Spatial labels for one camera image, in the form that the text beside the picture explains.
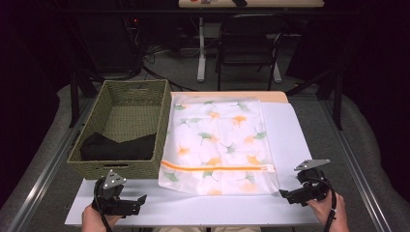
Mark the black metal stand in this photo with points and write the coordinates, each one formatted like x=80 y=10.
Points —
x=336 y=96
x=75 y=96

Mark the black remote control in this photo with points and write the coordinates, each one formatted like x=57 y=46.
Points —
x=239 y=2

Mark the person's right hand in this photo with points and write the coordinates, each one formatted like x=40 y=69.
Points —
x=325 y=212

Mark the green woven basket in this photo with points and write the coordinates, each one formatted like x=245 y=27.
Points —
x=129 y=109

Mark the white table cover sheet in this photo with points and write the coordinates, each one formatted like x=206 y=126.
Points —
x=290 y=135

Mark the aluminium rail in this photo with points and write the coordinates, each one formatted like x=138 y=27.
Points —
x=48 y=167
x=357 y=167

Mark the white leaf-print mesh laundry bag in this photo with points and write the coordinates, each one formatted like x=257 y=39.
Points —
x=219 y=145

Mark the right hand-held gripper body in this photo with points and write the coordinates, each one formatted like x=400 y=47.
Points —
x=314 y=185

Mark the beige table with white legs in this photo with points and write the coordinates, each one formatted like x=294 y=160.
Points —
x=201 y=48

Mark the black folding chair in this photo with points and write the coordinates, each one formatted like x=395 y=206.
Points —
x=248 y=38

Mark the black cloth garment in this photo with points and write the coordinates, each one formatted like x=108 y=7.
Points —
x=119 y=148

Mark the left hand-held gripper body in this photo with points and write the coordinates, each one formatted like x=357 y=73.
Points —
x=111 y=198

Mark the person's left hand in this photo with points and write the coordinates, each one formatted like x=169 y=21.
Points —
x=95 y=220

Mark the dark equipment rack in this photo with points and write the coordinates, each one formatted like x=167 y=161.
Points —
x=106 y=35

